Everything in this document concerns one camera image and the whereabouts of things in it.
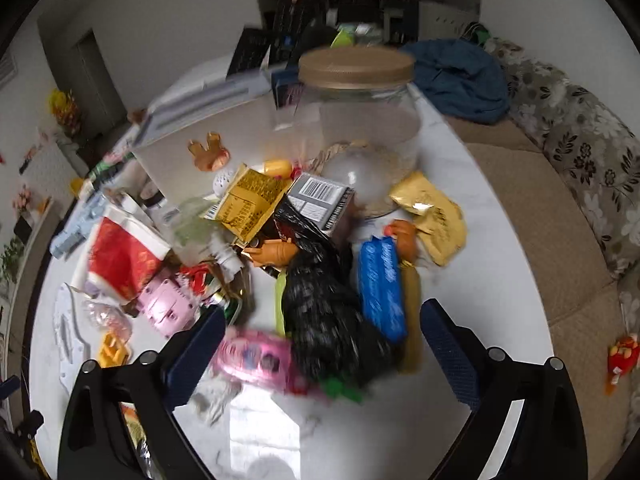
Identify yellow egg toy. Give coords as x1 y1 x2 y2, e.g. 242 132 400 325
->
261 158 294 179

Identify white perforated ball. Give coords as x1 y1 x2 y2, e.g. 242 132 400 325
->
212 169 237 197

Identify blue cloth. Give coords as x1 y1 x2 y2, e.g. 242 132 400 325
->
400 39 511 126

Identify floral patterned sofa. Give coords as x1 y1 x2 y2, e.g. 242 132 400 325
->
445 35 640 411

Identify clear plastic bottle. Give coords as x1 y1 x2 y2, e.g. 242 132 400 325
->
164 196 246 273

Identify brown bunny toy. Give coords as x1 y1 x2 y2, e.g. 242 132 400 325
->
187 131 234 174

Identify blue snack packet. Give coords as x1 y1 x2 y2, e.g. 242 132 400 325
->
357 235 409 345

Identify white perforated plastic sheet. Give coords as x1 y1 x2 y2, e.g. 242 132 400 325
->
51 281 94 397

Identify clear bag with pink contents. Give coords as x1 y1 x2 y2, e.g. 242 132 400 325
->
81 299 134 342

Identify red white paper packet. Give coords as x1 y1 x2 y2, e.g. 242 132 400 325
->
80 214 172 305

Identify grey door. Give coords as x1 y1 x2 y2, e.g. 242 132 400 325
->
74 29 128 128

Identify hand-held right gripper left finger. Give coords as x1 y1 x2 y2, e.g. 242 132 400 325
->
57 304 229 480

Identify pink flowers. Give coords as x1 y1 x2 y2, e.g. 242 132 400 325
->
11 184 42 213

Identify yellow toy block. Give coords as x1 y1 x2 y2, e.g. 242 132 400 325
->
96 335 132 369

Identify green potted plant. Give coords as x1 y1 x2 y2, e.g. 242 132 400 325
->
0 235 27 291

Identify glass jar with gold lid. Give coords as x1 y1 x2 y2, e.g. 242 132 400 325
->
294 45 424 219

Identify green plastic piece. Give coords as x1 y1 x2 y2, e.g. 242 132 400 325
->
319 376 364 405

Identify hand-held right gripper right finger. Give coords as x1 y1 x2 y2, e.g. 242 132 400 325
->
419 298 589 480

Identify gold crumpled packet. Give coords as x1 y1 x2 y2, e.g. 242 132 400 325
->
388 170 469 267

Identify grey box with barcode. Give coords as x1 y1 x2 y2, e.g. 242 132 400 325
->
287 172 357 234

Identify tan long packet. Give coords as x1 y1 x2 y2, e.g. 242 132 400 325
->
399 264 424 374

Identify person's left forearm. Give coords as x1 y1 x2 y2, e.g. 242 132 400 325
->
0 425 51 480

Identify dark blue box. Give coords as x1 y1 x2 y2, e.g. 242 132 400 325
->
270 66 307 109

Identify red yellow plush toy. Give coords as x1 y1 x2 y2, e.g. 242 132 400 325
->
605 332 640 397

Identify black printed box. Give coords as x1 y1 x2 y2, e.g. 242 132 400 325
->
226 26 274 82

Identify black plastic bag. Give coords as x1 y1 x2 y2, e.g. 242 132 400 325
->
272 194 402 387

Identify orange toy figure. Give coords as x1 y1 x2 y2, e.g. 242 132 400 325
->
247 219 419 268

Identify pink toy block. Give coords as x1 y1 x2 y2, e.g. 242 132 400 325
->
136 266 202 337

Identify pink snack packet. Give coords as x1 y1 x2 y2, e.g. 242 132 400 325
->
212 326 315 397

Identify light blue toy gun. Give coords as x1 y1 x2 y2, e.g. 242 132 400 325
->
49 194 109 260

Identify yellow packet with barcode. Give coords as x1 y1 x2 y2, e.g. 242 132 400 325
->
201 162 294 247

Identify yellow flower bouquet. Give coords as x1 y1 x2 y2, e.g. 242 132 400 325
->
47 87 83 136

